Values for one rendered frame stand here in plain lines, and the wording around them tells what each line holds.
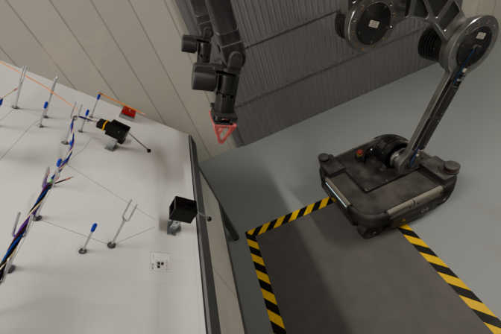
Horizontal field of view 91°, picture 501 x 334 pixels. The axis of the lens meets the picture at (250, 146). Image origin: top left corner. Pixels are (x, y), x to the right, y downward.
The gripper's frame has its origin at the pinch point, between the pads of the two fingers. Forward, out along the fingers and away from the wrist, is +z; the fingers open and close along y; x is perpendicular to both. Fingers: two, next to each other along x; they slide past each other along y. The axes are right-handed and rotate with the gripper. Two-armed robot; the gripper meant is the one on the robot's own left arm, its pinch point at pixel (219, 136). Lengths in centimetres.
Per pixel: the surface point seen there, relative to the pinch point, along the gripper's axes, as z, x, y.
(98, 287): 16.2, -27.7, 33.6
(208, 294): 24.6, -5.4, 34.0
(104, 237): 15.5, -28.8, 22.1
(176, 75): 22, -6, -143
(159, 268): 20.3, -16.5, 28.4
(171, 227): 19.5, -13.7, 17.3
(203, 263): 24.1, -5.5, 26.1
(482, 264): 47, 130, 31
